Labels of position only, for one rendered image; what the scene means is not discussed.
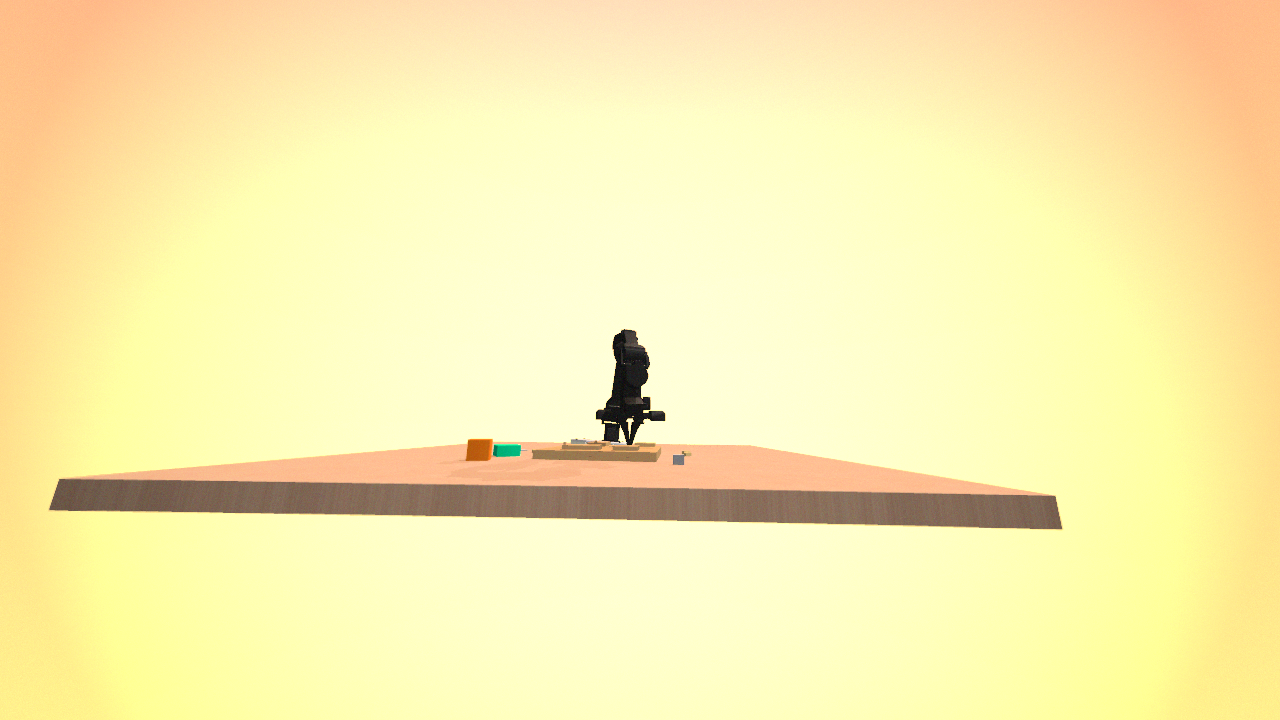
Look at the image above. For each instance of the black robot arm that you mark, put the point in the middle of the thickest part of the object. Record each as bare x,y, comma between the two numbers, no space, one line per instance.
632,362

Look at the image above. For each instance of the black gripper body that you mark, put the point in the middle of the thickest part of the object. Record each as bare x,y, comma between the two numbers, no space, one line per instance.
603,414

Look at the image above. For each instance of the orange block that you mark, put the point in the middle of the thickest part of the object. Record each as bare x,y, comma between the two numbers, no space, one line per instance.
479,449

